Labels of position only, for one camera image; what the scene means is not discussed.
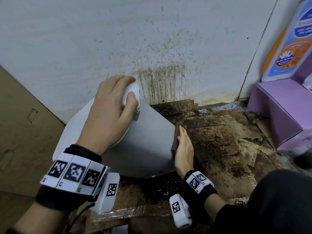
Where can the person's right hand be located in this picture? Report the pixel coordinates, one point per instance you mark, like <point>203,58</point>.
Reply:
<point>185,153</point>

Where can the person's left hand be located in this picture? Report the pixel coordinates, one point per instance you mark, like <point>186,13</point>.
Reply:
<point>107,114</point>

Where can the brown cleaning cloth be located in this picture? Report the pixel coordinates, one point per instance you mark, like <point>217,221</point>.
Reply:
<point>176,141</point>

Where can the white pedal trash bin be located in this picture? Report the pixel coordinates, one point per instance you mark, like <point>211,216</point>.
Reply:
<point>151,143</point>

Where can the person's left forearm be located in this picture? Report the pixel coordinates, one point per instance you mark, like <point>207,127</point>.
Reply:
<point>41,219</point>

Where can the person's right forearm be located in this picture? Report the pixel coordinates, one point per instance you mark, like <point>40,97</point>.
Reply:
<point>214,204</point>

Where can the person's black trousers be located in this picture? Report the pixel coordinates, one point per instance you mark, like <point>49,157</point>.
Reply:
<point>280,204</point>

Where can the stained brown cardboard floor sheet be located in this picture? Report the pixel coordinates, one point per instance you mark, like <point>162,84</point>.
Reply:
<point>219,143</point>

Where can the black right wristband white markers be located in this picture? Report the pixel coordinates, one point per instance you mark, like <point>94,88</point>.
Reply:
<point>197,187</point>

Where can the black wristband white markers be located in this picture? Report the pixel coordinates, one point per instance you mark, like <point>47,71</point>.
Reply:
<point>70,177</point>
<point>197,187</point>

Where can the black left wristband white markers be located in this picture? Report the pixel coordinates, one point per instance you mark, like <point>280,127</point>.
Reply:
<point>70,177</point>

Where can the tan cardboard panel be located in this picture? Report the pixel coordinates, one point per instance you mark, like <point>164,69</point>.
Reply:
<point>22,134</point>

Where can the purple display box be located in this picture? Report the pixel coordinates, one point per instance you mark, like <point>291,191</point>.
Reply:
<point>285,107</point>

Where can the white bottle blue orange label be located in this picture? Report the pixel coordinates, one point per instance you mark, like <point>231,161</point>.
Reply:
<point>292,51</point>

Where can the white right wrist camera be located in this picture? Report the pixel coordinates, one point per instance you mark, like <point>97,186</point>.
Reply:
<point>180,212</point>

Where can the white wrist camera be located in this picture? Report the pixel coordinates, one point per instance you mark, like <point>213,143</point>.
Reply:
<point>107,194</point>
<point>180,212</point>

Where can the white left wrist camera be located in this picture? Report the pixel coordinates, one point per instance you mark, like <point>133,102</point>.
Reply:
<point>107,194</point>

